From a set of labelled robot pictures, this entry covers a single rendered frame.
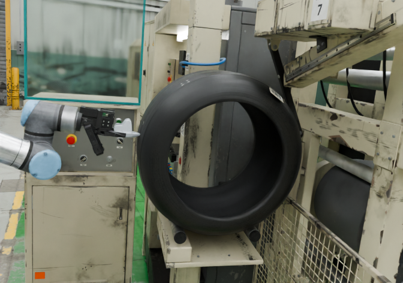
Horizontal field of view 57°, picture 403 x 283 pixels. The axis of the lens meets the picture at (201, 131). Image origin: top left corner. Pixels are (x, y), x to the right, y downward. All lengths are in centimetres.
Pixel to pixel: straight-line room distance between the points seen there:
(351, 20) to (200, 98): 49
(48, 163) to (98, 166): 86
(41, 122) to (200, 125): 67
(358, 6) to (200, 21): 69
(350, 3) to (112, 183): 141
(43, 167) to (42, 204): 90
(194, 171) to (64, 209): 74
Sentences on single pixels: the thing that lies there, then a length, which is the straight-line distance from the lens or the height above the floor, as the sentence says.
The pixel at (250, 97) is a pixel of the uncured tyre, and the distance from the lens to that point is 124.
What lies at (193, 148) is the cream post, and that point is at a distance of 163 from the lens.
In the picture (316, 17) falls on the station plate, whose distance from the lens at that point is 116.
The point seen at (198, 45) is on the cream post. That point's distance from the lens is 159.
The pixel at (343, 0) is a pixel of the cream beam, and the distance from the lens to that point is 111.
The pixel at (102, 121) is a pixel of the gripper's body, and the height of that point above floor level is 129.
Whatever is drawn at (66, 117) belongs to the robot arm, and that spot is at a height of 130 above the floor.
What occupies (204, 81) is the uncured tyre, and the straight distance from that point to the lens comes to 122.
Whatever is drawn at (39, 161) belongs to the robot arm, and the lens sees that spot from 116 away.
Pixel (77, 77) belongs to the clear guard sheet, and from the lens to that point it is 192.
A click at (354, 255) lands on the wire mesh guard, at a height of 100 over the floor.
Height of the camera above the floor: 152
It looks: 11 degrees down
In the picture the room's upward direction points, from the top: 5 degrees clockwise
